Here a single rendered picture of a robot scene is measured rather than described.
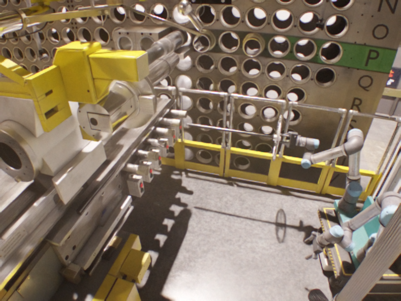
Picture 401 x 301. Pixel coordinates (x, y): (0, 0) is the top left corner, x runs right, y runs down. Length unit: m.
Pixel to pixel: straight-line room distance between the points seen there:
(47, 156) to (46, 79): 0.39
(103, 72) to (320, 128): 2.95
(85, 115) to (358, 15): 2.77
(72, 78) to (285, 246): 2.14
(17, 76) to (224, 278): 1.96
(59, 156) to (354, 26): 2.95
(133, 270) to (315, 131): 2.78
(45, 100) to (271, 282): 2.02
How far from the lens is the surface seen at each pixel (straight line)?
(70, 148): 1.52
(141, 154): 2.03
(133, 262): 1.75
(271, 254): 2.51
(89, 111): 1.35
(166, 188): 3.00
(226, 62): 4.00
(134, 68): 1.11
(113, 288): 1.70
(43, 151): 1.42
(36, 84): 1.22
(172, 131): 2.24
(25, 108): 1.33
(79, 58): 1.22
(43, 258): 1.61
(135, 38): 3.26
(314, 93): 3.43
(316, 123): 3.61
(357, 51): 3.35
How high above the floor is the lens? 2.05
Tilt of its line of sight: 35 degrees down
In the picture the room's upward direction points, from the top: straight up
